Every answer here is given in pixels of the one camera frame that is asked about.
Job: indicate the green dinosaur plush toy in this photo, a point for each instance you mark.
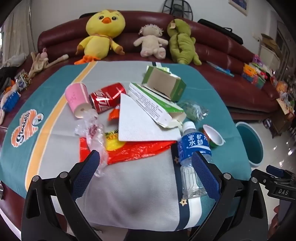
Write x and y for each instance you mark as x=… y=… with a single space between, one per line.
x=182 y=44

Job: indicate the dark red leather sofa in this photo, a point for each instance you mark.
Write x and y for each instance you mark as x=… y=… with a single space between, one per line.
x=219 y=69

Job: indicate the wooden side table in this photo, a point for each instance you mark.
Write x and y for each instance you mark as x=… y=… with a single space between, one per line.
x=281 y=118

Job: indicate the blue and white packet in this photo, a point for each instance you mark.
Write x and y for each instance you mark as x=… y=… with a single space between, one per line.
x=10 y=102

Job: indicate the black long bag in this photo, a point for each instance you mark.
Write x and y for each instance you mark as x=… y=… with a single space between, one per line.
x=222 y=31

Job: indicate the beige long-eared bunny plush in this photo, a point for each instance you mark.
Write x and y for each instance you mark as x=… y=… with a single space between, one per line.
x=39 y=62

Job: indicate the white paper napkin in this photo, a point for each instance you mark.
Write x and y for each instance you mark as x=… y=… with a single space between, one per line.
x=138 y=122

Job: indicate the green cardboard box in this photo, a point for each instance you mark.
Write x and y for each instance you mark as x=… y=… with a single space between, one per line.
x=161 y=81

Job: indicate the yellow chick plush toy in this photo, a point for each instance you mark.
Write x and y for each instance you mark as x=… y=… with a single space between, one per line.
x=99 y=41

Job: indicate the teal round trash bin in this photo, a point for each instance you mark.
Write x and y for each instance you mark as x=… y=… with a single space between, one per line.
x=249 y=143

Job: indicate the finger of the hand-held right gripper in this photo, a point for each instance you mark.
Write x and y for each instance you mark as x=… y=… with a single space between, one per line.
x=277 y=171
x=261 y=177

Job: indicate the purple patterned bag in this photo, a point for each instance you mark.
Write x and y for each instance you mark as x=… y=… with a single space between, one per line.
x=268 y=124

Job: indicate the white and green carton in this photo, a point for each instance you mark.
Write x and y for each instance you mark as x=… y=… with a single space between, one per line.
x=150 y=104

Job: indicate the black standing fan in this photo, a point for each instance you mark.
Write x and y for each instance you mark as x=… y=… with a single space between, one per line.
x=178 y=8

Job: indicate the red soda can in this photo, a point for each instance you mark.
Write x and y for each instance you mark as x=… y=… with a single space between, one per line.
x=104 y=98

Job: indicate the pink paper cup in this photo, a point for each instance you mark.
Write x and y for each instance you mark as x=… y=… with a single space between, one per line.
x=76 y=97

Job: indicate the blue label water bottle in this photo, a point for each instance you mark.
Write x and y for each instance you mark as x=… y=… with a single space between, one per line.
x=194 y=143

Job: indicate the person's right hand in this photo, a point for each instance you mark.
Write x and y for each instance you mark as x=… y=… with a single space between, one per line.
x=276 y=210

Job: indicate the blue picture book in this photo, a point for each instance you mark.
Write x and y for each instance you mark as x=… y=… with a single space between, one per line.
x=220 y=68

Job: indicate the brown cardboard box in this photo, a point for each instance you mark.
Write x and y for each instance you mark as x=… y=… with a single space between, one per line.
x=269 y=42

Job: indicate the shiny patterned small box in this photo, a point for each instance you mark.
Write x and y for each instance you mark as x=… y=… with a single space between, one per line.
x=23 y=81

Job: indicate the green clear plastic wrapper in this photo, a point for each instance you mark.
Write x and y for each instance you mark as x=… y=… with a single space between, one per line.
x=194 y=110

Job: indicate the framed wall picture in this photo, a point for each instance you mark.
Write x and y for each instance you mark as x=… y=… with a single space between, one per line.
x=238 y=4

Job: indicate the teal and grey printed tablecloth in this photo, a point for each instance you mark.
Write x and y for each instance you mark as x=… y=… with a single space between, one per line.
x=138 y=197

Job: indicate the white curtain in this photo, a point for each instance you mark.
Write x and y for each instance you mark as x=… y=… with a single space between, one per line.
x=16 y=34

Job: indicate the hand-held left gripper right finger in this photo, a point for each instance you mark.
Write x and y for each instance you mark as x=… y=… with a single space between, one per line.
x=205 y=176

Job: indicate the red and yellow plastic bag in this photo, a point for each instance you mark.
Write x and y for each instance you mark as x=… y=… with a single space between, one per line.
x=138 y=150

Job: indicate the orange snack packet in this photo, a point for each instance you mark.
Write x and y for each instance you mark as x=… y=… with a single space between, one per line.
x=113 y=114

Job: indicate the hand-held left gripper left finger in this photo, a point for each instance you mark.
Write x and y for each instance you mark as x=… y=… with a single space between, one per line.
x=86 y=172

